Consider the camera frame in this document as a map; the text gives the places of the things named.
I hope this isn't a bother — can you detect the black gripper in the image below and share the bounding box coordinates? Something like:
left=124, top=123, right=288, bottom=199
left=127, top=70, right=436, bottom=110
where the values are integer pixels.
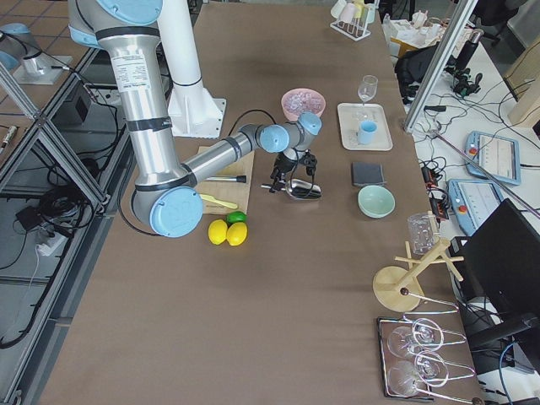
left=269, top=148, right=317, bottom=193

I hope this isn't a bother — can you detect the steel ice scoop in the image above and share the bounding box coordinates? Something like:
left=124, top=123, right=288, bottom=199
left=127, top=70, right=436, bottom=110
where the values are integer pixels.
left=261, top=179, right=322, bottom=201

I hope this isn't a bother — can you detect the pink bowl of ice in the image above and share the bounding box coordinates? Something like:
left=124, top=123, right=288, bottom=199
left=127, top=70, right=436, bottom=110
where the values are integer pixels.
left=281, top=88, right=326, bottom=122

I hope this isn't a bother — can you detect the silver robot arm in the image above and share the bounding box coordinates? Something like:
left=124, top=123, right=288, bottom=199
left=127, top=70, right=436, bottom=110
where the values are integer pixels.
left=68, top=1, right=321, bottom=238

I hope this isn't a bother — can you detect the light blue cup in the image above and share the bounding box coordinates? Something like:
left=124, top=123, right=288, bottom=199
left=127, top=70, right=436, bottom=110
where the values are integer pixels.
left=357, top=120, right=377, bottom=145

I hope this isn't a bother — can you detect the wooden cup tree stand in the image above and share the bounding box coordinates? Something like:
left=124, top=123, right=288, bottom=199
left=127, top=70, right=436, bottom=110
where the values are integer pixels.
left=373, top=234, right=464, bottom=313

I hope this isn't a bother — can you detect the white cup rack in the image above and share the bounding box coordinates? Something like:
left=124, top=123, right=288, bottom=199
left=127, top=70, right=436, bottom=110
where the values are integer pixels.
left=330, top=0, right=378, bottom=41

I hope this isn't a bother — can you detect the pink cup on rack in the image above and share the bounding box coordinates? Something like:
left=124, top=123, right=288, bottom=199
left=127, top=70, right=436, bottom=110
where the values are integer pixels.
left=335, top=3, right=356, bottom=24

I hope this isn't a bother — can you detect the steel muddler black tip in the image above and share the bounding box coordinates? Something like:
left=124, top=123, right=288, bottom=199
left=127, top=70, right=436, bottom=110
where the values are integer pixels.
left=206, top=175, right=247, bottom=184

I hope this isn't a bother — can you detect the bamboo cutting board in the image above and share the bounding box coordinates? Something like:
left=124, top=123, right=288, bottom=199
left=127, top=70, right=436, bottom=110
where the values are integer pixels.
left=195, top=153, right=255, bottom=213

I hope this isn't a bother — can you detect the green lime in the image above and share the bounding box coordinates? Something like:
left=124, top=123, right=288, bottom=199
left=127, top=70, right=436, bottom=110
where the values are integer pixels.
left=226, top=211, right=247, bottom=224

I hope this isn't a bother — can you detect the yellow lemon right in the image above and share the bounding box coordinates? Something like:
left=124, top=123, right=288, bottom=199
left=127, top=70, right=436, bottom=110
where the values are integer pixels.
left=226, top=222, right=248, bottom=246

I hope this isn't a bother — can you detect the yellow lemon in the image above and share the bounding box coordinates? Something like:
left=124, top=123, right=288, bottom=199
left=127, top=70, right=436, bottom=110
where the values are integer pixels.
left=226, top=222, right=248, bottom=246
left=208, top=219, right=228, bottom=245

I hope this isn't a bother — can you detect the yellow plastic knife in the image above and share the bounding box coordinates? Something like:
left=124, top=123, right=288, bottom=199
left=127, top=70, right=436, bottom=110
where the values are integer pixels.
left=200, top=194, right=238, bottom=209

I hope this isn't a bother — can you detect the yellow lemon left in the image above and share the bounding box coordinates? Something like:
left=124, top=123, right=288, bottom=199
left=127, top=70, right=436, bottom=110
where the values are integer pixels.
left=208, top=219, right=228, bottom=245

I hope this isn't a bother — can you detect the beige serving tray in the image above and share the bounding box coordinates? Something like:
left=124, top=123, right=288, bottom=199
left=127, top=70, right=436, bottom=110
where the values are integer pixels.
left=337, top=103, right=393, bottom=151

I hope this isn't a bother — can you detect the mint green bowl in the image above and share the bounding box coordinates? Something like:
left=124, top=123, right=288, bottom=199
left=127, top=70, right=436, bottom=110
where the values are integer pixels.
left=358, top=185, right=396, bottom=219

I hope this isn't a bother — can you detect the clear wine glass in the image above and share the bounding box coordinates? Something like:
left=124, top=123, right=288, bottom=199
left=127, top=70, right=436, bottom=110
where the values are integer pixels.
left=357, top=75, right=378, bottom=104

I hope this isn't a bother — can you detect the clear glass on stand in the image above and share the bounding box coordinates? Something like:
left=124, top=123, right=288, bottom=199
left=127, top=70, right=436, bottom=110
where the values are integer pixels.
left=408, top=211, right=439, bottom=255

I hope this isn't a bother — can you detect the blue teach pendant lower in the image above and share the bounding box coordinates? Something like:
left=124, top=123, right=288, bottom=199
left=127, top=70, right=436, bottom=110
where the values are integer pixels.
left=446, top=179, right=503, bottom=236

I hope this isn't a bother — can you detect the blue teach pendant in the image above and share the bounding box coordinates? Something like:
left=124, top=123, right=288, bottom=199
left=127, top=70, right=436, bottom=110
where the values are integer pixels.
left=446, top=179, right=503, bottom=236
left=465, top=131, right=521, bottom=186

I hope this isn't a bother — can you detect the black wine glass rack tray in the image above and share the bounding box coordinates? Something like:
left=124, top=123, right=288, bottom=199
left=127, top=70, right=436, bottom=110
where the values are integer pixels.
left=376, top=317, right=434, bottom=403

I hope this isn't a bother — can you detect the hanging wine glass upper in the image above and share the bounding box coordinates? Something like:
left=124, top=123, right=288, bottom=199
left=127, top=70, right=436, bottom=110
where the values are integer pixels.
left=386, top=318, right=467, bottom=359

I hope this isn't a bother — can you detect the hanging wine glass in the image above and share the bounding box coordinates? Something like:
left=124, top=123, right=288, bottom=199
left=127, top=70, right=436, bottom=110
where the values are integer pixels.
left=386, top=351, right=476, bottom=403
left=386, top=318, right=467, bottom=359

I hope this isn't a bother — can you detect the blue teach pendant upper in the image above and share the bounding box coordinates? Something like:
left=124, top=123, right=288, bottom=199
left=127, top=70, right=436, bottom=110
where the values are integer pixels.
left=465, top=131, right=521, bottom=186

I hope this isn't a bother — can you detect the black monitor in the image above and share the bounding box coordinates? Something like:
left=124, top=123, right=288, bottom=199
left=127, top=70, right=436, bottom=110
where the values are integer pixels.
left=451, top=199, right=539, bottom=322

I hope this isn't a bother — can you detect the hanging wine glass lower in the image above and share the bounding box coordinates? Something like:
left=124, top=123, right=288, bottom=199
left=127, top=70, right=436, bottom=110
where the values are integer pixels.
left=386, top=351, right=476, bottom=403

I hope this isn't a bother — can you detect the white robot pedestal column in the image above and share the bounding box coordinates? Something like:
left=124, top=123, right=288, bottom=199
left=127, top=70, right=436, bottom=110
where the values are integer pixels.
left=158, top=0, right=226, bottom=139

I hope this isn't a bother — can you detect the aluminium frame post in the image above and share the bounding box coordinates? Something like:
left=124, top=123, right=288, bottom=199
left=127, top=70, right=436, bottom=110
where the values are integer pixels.
left=403, top=0, right=478, bottom=133

